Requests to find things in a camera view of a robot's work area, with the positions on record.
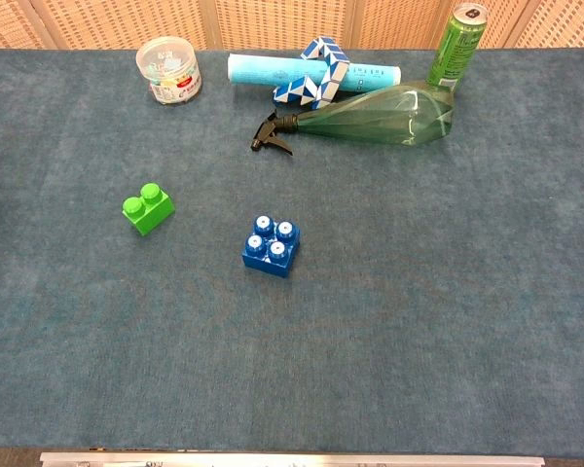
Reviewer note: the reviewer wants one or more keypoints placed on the blue toy brick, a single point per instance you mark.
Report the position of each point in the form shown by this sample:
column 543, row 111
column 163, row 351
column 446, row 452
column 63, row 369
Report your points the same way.
column 271, row 258

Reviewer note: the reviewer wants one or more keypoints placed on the green toy brick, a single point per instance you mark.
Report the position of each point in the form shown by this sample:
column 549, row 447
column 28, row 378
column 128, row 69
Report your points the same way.
column 148, row 214

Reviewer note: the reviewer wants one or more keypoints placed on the blue felt table cloth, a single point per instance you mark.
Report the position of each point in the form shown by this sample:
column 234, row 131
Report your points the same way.
column 292, row 340

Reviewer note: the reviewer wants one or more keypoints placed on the green spray bottle black trigger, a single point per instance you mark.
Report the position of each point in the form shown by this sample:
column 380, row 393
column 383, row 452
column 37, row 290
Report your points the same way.
column 394, row 117

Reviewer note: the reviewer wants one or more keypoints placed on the blue white snake puzzle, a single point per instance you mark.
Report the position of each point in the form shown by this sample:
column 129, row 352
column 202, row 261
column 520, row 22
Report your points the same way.
column 323, row 78

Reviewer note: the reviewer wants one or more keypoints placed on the light blue paper roll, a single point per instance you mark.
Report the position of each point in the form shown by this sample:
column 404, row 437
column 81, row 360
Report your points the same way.
column 258, row 72

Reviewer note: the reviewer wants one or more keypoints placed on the clear plastic jar of clips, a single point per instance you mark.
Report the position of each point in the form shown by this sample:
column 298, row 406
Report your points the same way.
column 169, row 73

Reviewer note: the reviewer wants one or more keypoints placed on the green drink can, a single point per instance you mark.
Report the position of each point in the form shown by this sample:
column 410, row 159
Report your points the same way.
column 457, row 48

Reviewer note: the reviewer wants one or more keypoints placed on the woven rattan folding screen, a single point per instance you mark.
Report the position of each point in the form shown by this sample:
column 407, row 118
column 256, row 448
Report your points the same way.
column 126, row 19

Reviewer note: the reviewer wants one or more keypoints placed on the aluminium profile rail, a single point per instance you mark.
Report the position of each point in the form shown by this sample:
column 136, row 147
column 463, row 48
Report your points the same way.
column 292, row 460

